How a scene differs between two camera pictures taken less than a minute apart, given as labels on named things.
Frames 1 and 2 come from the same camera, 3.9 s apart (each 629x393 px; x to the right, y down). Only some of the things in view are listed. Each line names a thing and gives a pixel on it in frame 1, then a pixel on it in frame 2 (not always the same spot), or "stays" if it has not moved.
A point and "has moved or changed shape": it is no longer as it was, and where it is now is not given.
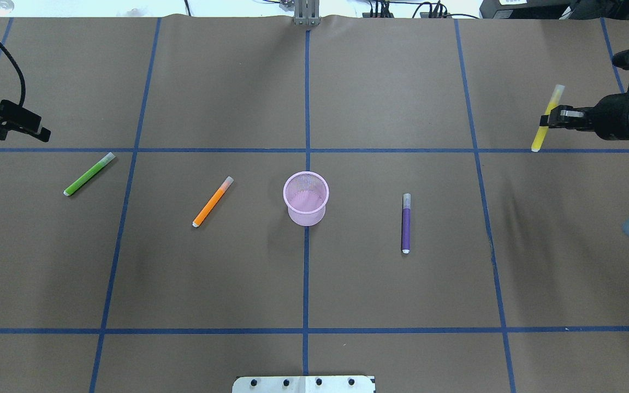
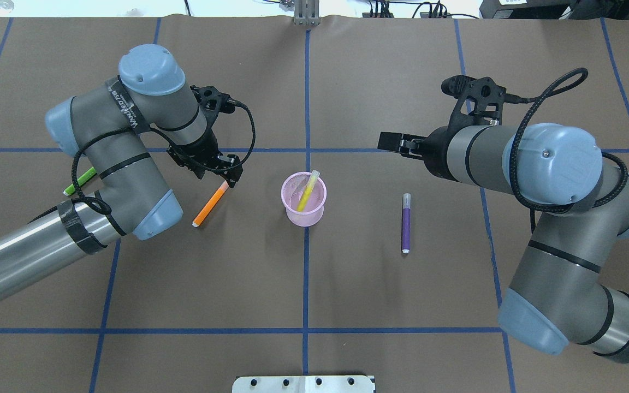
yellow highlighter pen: (543, 130) has moved or changed shape
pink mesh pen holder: (306, 194) stays
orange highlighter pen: (212, 202) stays
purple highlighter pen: (406, 216) stays
